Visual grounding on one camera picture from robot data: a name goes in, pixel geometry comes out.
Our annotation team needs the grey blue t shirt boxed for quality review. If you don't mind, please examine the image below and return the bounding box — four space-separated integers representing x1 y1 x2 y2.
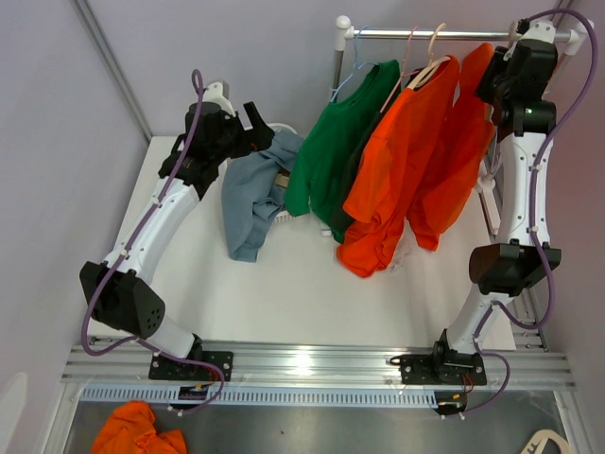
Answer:
221 130 303 263

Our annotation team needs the pink wire hanger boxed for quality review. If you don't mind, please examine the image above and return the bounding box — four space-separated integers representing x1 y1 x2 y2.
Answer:
379 26 422 114

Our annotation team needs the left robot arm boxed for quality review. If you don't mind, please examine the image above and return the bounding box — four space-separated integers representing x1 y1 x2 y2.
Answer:
79 101 275 379

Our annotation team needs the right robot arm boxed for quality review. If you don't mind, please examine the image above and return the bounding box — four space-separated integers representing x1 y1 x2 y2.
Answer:
423 38 562 385

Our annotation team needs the wooden hanger left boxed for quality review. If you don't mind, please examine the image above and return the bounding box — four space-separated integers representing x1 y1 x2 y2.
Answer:
406 23 450 90

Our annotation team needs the orange t shirt left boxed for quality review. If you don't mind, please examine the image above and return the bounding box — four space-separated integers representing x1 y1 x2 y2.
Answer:
337 57 459 278

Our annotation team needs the orange t shirt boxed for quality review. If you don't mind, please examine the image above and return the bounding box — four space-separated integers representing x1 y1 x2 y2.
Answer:
337 57 459 278
407 43 494 252

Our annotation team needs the orange t shirt right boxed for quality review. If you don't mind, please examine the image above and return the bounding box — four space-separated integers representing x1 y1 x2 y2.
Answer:
407 43 494 252

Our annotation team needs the wooden hanger on floor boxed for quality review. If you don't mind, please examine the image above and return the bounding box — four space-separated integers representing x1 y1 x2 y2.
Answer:
521 429 573 454

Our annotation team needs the beige cloth in basket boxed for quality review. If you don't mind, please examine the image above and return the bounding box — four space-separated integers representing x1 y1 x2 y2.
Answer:
274 171 290 189

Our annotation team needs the white metal clothes rack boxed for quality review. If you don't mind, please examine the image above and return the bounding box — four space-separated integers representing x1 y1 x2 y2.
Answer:
328 14 596 237

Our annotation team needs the white plastic laundry basket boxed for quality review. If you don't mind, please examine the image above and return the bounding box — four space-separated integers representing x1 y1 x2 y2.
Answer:
263 123 303 224

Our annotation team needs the orange cloth on floor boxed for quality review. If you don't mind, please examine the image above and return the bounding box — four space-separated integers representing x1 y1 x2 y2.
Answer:
91 400 187 453

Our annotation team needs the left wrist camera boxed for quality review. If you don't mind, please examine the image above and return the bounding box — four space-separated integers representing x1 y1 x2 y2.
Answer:
203 79 235 116

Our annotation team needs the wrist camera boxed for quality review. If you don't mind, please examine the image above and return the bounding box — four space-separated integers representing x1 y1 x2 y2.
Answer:
203 79 235 116
510 19 556 44

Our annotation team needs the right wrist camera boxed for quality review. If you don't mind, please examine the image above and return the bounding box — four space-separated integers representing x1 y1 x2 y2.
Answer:
510 19 556 44

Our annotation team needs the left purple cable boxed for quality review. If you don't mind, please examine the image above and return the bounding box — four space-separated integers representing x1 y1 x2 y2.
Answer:
81 69 223 365

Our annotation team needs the light blue wire hanger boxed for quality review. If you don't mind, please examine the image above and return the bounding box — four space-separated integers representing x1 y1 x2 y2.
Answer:
329 26 377 103

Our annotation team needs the slotted cable duct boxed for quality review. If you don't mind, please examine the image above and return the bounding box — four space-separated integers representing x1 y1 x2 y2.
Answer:
79 384 438 409

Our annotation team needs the aluminium mounting rail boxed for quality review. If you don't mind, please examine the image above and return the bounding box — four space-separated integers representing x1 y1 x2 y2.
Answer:
60 340 576 391

